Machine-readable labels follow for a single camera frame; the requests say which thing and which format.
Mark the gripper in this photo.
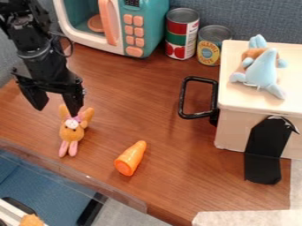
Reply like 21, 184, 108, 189
11, 50, 87, 117

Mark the orange plush bunny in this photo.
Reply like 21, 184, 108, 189
57, 103, 96, 159

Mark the orange toy carrot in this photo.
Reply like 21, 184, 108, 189
113, 139, 149, 177

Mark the toy microwave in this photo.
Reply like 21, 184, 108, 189
51, 0, 171, 59

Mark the orange plush toy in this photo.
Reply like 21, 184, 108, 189
18, 214, 45, 226

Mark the drawer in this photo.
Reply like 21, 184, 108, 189
177, 76, 223, 128

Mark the red and green can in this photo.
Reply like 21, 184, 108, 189
163, 7, 202, 61

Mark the yellow and blue can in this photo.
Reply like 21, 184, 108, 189
195, 24, 234, 67

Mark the cabinet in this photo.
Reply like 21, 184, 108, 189
213, 39, 302, 162

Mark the blue plush bunny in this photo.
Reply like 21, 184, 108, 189
227, 34, 290, 101

